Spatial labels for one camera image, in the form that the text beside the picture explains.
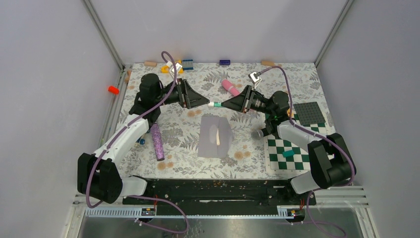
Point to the pink toy microphone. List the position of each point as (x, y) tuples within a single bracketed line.
[(229, 87)]

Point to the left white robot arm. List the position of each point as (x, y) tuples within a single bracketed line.
[(97, 173)]

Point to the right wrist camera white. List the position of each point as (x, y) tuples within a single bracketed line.
[(255, 77)]

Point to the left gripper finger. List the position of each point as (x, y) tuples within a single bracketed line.
[(190, 93), (195, 100)]

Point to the yellow triangle toy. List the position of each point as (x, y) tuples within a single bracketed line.
[(164, 68)]

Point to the wooden block right back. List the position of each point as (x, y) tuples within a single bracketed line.
[(268, 63)]

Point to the purple glitter microphone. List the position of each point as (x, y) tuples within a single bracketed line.
[(157, 142)]

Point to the dark purple lego brick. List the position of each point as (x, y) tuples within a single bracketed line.
[(224, 62)]

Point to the teal block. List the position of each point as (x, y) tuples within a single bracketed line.
[(288, 153)]

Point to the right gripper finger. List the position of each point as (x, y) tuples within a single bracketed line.
[(235, 105), (244, 96)]

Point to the floral table mat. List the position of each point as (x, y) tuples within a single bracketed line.
[(180, 127)]

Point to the orange red cylinder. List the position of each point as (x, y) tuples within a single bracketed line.
[(113, 90)]

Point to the black microphone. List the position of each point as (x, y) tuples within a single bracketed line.
[(261, 133)]

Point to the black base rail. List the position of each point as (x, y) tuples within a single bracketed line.
[(220, 197)]

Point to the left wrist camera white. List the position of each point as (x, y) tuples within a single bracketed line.
[(175, 68)]

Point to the green white chessboard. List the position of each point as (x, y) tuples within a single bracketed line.
[(275, 163)]

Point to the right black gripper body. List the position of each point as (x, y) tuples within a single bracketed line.
[(259, 103)]

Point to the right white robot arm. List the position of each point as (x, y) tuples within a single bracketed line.
[(329, 158)]

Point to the wooden block left back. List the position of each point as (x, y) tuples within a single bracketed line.
[(150, 64)]

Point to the wooden block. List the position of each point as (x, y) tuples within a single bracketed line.
[(150, 64), (268, 63)]

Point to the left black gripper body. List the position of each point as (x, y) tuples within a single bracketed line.
[(177, 94)]

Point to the blue grey lego brick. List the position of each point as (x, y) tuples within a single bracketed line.
[(187, 64)]

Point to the small green white bottle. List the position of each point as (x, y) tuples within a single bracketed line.
[(215, 104)]

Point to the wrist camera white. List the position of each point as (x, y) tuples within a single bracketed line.
[(255, 77), (175, 68)]

